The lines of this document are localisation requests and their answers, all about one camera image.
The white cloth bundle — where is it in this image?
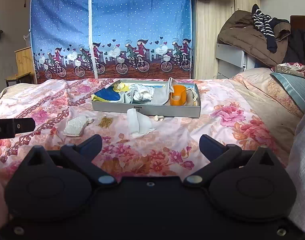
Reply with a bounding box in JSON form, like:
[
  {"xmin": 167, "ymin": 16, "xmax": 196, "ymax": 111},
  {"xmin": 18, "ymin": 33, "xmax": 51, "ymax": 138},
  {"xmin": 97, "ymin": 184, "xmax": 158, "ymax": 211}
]
[{"xmin": 129, "ymin": 84, "xmax": 155, "ymax": 103}]

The beige drawstring bag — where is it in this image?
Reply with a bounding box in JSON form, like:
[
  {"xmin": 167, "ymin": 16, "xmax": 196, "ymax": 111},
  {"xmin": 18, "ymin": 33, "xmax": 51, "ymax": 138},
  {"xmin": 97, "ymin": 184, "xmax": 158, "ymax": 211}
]
[{"xmin": 185, "ymin": 88, "xmax": 199, "ymax": 105}]

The blue striped pillow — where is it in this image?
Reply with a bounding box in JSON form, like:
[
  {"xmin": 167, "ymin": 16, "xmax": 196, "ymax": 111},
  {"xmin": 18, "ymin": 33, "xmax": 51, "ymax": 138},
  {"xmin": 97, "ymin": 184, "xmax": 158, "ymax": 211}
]
[{"xmin": 270, "ymin": 72, "xmax": 305, "ymax": 113}]

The beige floral quilt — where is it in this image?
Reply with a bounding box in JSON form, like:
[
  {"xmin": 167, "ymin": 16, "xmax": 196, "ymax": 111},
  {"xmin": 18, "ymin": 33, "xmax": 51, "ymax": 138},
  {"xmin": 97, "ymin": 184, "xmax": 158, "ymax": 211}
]
[{"xmin": 229, "ymin": 67, "xmax": 304, "ymax": 165}]

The white cabinet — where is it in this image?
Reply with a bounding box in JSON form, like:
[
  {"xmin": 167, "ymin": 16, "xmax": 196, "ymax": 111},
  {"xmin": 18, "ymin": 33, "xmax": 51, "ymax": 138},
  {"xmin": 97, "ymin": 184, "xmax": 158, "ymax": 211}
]
[{"xmin": 215, "ymin": 42, "xmax": 255, "ymax": 79}]

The yellow blue printed cloth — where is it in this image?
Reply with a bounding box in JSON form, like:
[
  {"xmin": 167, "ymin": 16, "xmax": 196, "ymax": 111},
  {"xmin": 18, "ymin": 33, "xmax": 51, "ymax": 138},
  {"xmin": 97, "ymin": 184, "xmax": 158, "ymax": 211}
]
[{"xmin": 94, "ymin": 81, "xmax": 133, "ymax": 103}]

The white soft packet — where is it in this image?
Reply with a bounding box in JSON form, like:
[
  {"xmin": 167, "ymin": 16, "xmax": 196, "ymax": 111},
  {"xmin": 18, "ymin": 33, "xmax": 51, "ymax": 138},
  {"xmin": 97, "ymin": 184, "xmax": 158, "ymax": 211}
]
[{"xmin": 119, "ymin": 91, "xmax": 133, "ymax": 104}]

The black garment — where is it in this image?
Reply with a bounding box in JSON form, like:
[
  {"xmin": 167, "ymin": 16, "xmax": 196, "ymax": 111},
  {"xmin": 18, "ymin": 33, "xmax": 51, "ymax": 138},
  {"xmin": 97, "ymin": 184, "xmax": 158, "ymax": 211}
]
[{"xmin": 284, "ymin": 29, "xmax": 305, "ymax": 64}]

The dark wooden headboard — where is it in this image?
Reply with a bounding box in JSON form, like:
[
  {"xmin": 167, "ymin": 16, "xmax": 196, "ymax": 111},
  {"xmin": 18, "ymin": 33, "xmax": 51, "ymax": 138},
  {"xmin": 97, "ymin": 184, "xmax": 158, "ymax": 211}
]
[{"xmin": 284, "ymin": 15, "xmax": 305, "ymax": 65}]

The dark striped garment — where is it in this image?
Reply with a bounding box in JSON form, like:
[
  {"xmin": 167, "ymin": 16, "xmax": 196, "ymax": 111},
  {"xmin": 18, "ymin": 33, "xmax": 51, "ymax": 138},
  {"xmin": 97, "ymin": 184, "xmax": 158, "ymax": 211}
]
[{"xmin": 251, "ymin": 4, "xmax": 278, "ymax": 54}]

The light grey cloth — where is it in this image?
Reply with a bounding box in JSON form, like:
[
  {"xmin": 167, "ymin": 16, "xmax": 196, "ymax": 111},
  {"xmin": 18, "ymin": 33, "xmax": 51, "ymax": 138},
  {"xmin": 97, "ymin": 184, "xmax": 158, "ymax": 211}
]
[{"xmin": 288, "ymin": 110, "xmax": 305, "ymax": 232}]

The floral pillow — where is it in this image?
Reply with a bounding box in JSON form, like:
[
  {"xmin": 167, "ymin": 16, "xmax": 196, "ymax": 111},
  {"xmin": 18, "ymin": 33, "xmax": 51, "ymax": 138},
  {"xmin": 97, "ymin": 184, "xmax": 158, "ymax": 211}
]
[{"xmin": 271, "ymin": 62, "xmax": 305, "ymax": 84}]

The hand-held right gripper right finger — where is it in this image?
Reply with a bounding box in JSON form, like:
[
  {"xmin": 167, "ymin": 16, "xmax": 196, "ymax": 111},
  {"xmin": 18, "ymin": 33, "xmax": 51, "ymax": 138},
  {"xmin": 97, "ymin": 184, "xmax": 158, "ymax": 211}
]
[{"xmin": 184, "ymin": 134, "xmax": 277, "ymax": 187}]

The brown jacket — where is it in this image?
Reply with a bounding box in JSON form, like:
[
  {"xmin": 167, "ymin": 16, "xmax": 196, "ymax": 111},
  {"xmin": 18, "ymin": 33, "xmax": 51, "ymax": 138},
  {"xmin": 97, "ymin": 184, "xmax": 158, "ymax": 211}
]
[{"xmin": 217, "ymin": 10, "xmax": 292, "ymax": 67}]

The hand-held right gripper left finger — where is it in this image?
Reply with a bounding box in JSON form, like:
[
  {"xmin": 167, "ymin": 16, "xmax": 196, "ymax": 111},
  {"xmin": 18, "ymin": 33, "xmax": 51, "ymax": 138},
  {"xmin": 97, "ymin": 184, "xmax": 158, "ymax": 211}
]
[{"xmin": 26, "ymin": 134, "xmax": 118, "ymax": 187}]

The wooden stool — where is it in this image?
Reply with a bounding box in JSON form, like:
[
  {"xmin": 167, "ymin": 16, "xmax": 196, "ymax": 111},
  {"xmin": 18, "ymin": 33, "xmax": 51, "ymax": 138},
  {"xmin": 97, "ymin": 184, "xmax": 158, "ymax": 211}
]
[{"xmin": 5, "ymin": 72, "xmax": 32, "ymax": 87}]

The grey shallow box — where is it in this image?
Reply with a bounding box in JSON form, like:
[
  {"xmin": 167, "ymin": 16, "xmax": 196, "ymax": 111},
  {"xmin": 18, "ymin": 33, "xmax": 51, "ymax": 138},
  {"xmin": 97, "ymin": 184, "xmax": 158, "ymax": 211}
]
[{"xmin": 91, "ymin": 79, "xmax": 201, "ymax": 118}]

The orange ribbed band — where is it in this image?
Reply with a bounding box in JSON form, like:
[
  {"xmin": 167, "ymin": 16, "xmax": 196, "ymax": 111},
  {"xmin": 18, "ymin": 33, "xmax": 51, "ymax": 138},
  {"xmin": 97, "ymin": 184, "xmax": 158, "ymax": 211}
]
[{"xmin": 170, "ymin": 84, "xmax": 187, "ymax": 106}]

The wooden nightstand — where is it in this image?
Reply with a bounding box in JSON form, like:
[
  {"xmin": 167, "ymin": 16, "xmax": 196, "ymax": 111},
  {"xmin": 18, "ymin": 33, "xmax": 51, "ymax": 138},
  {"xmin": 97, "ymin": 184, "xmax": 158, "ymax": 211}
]
[{"xmin": 14, "ymin": 47, "xmax": 34, "ymax": 83}]

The blue printed fabric wardrobe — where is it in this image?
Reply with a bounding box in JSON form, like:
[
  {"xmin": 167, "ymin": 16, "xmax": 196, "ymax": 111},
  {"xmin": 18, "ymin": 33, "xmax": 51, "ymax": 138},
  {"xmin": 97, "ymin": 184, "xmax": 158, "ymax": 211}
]
[{"xmin": 29, "ymin": 0, "xmax": 197, "ymax": 84}]

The pink floral bedsheet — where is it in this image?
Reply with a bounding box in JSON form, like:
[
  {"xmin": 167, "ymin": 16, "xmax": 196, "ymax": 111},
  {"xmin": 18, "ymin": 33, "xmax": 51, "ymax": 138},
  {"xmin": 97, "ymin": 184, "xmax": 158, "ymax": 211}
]
[{"xmin": 0, "ymin": 77, "xmax": 298, "ymax": 220}]

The gold bead pile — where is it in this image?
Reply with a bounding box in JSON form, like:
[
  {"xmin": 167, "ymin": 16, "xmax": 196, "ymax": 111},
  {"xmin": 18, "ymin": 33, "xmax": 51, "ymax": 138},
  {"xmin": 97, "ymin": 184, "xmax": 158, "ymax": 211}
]
[{"xmin": 97, "ymin": 116, "xmax": 113, "ymax": 128}]

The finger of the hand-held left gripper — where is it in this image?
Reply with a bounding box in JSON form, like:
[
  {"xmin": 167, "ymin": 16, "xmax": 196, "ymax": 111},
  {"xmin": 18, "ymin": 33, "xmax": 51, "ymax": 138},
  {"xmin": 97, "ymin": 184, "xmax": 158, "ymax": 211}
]
[{"xmin": 15, "ymin": 118, "xmax": 35, "ymax": 135}]

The light wooden wardrobe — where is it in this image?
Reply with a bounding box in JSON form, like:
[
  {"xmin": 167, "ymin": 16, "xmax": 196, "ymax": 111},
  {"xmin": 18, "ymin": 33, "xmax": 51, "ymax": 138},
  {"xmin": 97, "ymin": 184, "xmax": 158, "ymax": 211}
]
[{"xmin": 194, "ymin": 0, "xmax": 262, "ymax": 80}]

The white bead pouch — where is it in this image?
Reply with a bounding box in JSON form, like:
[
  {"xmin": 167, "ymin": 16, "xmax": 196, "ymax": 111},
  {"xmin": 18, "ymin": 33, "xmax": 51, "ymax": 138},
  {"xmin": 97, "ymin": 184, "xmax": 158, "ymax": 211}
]
[{"xmin": 63, "ymin": 115, "xmax": 95, "ymax": 137}]

